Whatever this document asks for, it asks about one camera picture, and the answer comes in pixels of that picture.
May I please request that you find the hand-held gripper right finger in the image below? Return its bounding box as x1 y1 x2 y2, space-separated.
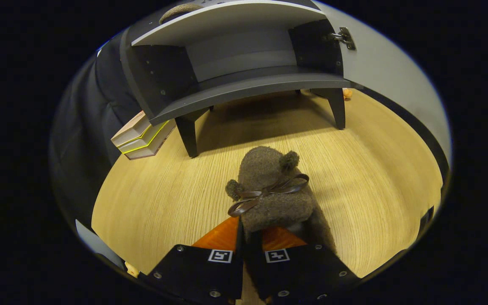
244 227 361 305

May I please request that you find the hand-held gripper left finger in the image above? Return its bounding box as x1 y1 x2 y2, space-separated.
140 216 244 305

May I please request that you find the dark grey shoe cabinet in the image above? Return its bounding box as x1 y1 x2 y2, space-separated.
119 0 357 158

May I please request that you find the metal door hinge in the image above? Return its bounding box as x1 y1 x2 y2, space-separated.
327 27 357 50

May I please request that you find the yellow edged book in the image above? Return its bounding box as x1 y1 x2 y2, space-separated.
119 120 177 160

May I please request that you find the black backdrop cloth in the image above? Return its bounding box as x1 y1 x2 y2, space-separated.
49 32 143 229

